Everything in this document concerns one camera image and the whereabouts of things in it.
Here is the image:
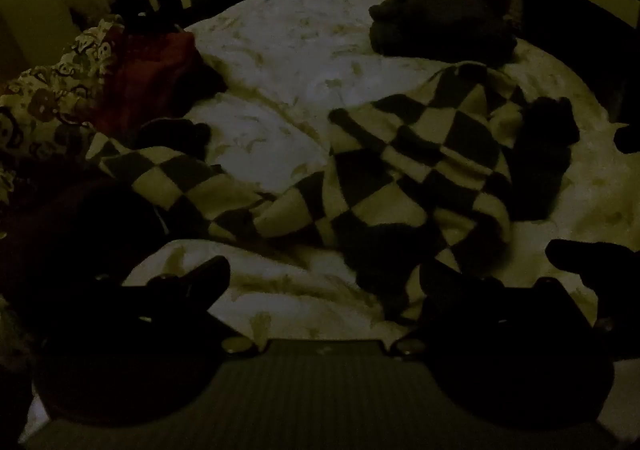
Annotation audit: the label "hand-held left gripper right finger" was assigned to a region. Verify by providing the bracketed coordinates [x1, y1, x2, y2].
[391, 261, 568, 357]

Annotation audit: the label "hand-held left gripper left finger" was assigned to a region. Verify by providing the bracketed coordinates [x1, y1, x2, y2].
[144, 256, 252, 357]

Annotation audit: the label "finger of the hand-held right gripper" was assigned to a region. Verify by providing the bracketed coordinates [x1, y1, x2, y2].
[614, 124, 640, 154]
[545, 239, 640, 361]

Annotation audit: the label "checkered knit sweater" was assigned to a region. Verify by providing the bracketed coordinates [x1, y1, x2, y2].
[86, 61, 582, 323]

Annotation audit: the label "dark grey folded clothes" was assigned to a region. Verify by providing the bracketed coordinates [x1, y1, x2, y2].
[368, 0, 519, 67]

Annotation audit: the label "red cloth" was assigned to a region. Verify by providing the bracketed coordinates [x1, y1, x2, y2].
[90, 25, 228, 136]

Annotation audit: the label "white leaf-print duvet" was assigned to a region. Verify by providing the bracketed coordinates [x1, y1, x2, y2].
[20, 0, 640, 441]

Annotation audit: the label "cartoon printed cloth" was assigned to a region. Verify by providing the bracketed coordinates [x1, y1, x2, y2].
[0, 15, 126, 211]

